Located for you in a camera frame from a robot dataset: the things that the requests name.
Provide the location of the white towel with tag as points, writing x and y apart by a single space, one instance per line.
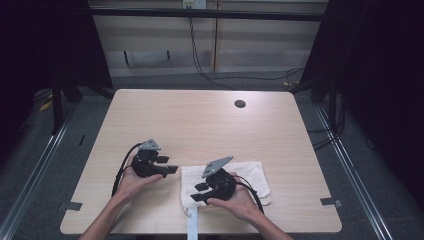
253 176

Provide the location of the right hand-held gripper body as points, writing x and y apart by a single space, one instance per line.
221 185

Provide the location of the yellow object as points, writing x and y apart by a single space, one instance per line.
45 106

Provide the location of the white wall socket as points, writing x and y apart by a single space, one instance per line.
195 4

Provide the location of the grey tape piece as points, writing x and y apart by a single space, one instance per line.
330 201
74 206

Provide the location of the black metal stand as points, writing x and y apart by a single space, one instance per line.
332 103
57 106

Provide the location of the grey floor rail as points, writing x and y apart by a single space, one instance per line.
36 173
353 176

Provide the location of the dark curtain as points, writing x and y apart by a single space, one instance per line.
380 83
50 43

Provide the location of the small black strip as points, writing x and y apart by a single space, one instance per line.
81 140

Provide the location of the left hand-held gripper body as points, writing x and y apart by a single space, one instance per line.
146 166

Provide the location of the black horizontal frame bar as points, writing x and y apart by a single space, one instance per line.
206 14

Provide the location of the person's right hand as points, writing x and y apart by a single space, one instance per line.
241 203

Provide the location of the person's left hand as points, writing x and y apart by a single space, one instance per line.
131 185

